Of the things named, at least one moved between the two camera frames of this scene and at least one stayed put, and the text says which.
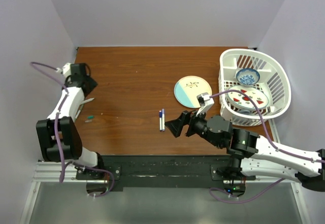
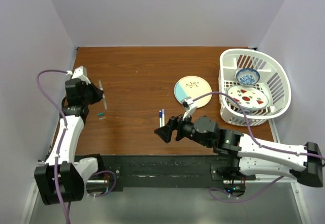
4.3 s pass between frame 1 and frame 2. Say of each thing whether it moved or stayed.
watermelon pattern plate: stayed
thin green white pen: moved
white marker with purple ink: stayed
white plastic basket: stayed
